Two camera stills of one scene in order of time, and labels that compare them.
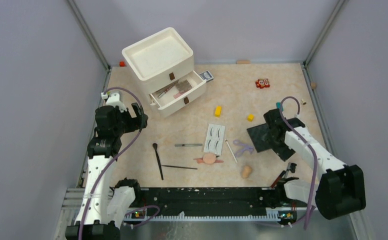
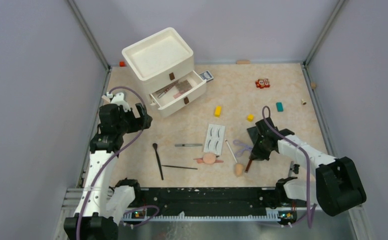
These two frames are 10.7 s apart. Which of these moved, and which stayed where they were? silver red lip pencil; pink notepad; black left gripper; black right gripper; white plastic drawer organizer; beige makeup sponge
Moved: beige makeup sponge; black right gripper
Stayed: white plastic drawer organizer; pink notepad; silver red lip pencil; black left gripper
